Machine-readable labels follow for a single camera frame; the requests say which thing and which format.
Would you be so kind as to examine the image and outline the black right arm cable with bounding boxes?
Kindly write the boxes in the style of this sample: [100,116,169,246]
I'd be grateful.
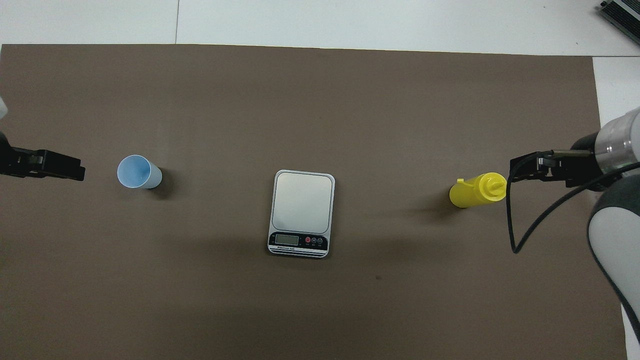
[506,152,640,254]

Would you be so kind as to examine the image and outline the silver ribbed metal device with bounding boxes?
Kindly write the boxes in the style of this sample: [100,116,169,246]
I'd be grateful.
[599,0,640,47]

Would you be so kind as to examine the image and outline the silver digital kitchen scale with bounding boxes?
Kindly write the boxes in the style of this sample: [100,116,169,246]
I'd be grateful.
[267,169,336,259]

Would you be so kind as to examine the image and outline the light blue plastic cup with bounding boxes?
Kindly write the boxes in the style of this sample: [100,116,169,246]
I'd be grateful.
[117,154,163,190]

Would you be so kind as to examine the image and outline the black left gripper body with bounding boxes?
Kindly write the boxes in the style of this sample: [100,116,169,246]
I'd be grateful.
[0,131,32,179]

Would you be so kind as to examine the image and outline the yellow squeeze bottle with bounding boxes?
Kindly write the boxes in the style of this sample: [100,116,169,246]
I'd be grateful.
[449,172,508,209]

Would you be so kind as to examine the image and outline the brown table mat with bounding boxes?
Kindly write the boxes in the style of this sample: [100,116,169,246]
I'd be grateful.
[0,44,628,360]

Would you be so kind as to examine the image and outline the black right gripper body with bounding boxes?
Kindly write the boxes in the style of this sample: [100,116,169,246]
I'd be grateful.
[538,132,609,193]

